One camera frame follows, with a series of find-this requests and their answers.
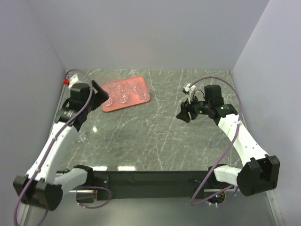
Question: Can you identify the salmon pink plastic tray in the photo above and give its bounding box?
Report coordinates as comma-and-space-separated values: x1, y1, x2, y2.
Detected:
101, 76, 151, 113

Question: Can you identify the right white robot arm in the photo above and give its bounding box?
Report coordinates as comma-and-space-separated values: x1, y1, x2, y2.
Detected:
177, 83, 280, 196

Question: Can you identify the clear tall glass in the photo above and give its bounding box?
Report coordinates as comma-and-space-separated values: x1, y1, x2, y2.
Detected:
136, 82, 150, 101
117, 93, 128, 104

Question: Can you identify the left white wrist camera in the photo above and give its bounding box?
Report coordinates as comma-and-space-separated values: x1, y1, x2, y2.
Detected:
63, 73, 79, 89

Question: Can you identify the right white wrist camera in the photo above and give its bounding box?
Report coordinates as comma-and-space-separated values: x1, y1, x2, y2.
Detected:
182, 83, 197, 104

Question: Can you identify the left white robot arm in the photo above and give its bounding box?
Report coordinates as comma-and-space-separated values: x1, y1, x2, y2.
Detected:
13, 81, 109, 211

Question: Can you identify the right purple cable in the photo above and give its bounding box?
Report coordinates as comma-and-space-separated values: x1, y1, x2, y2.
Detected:
190, 77, 243, 209

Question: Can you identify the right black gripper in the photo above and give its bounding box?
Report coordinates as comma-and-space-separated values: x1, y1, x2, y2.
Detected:
176, 92, 211, 123

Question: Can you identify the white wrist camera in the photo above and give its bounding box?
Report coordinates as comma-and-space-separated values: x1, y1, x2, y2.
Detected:
182, 83, 197, 104
63, 73, 79, 89

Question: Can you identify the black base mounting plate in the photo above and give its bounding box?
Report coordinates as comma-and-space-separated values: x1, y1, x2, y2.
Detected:
82, 171, 207, 201

